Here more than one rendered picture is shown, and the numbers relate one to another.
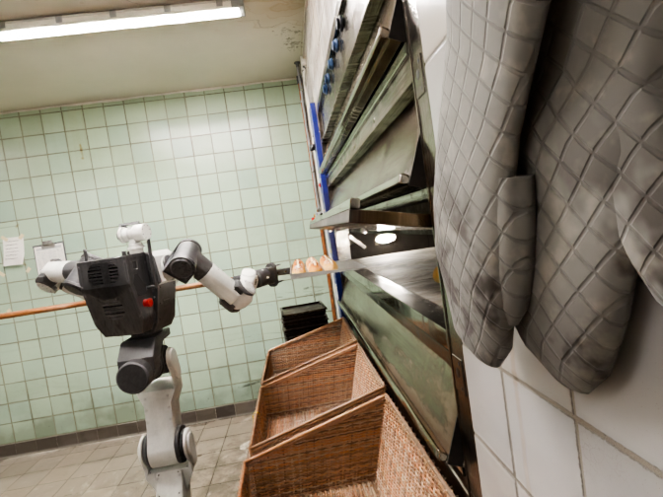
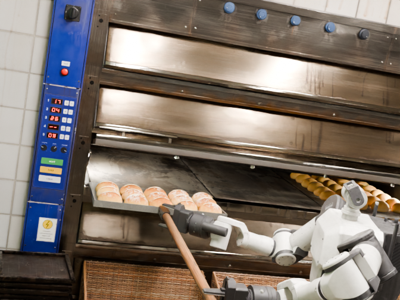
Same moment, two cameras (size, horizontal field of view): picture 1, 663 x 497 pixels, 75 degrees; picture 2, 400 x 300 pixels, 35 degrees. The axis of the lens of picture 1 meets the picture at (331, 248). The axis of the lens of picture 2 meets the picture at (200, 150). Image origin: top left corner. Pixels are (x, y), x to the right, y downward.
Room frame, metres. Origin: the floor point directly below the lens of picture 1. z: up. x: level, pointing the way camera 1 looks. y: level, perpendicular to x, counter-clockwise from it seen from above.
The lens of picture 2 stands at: (2.58, 2.70, 1.90)
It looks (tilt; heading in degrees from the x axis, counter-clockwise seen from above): 10 degrees down; 260
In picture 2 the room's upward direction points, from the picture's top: 10 degrees clockwise
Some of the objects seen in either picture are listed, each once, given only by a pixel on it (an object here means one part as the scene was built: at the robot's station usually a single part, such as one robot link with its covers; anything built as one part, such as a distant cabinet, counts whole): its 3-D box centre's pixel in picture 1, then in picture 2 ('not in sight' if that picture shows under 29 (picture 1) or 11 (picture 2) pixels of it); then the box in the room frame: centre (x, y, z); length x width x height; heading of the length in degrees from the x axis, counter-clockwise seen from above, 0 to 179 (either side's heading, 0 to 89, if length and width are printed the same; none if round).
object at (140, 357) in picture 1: (144, 358); not in sight; (1.61, 0.76, 1.00); 0.28 x 0.13 x 0.18; 4
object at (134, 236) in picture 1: (135, 236); (353, 198); (1.70, 0.76, 1.47); 0.10 x 0.07 x 0.09; 80
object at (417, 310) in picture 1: (372, 281); (273, 210); (1.67, -0.14, 1.16); 1.80 x 0.06 x 0.04; 5
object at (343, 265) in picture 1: (325, 265); (155, 197); (2.26, 0.05, 1.19); 0.55 x 0.36 x 0.03; 4
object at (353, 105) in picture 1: (342, 118); (303, 77); (1.67, -0.12, 1.80); 1.79 x 0.11 x 0.19; 5
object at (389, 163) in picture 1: (352, 185); (291, 133); (1.67, -0.12, 1.54); 1.79 x 0.11 x 0.19; 5
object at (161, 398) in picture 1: (160, 406); not in sight; (1.68, 0.77, 0.78); 0.18 x 0.15 x 0.47; 94
